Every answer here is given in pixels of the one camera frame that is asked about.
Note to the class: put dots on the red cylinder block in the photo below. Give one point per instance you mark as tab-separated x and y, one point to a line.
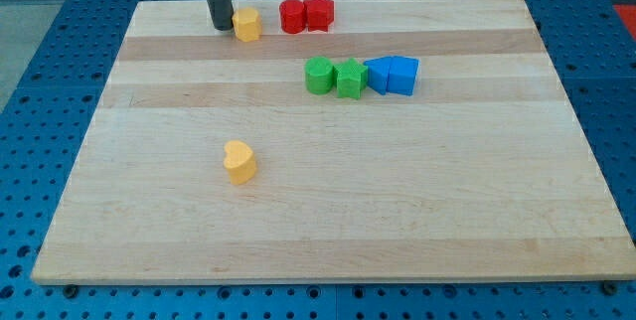
292	16

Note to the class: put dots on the yellow hexagon block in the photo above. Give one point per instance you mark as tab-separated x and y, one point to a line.
247	24

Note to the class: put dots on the green star block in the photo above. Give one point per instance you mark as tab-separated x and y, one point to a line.
351	79

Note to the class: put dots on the green cylinder block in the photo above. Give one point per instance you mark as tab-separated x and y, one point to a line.
319	75

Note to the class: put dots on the blue triangular block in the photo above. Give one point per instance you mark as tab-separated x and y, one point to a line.
378	73

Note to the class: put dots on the blue pentagon block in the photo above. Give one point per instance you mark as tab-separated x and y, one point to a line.
402	75

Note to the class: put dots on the yellow heart block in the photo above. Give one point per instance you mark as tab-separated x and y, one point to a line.
239	162

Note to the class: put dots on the red star block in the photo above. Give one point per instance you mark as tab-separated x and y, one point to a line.
319	14

